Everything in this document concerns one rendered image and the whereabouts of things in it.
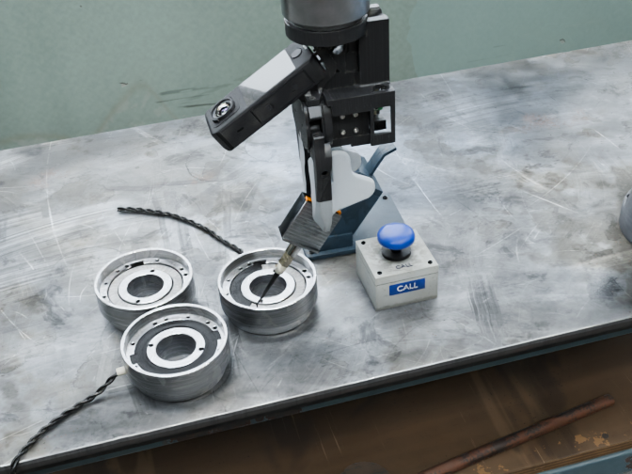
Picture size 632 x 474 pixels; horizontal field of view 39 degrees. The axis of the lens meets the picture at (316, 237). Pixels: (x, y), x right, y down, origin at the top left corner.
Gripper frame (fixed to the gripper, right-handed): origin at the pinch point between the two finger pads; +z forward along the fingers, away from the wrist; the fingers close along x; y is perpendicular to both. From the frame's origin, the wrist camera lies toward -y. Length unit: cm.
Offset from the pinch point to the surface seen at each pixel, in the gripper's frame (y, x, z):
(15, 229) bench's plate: -33.3, 26.3, 13.0
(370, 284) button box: 5.5, 0.8, 10.9
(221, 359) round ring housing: -11.5, -7.2, 10.0
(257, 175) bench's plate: -2.1, 29.7, 13.0
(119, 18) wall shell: -20, 163, 40
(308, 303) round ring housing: -1.6, -1.0, 10.3
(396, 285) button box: 7.9, -1.1, 10.1
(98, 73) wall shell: -28, 162, 54
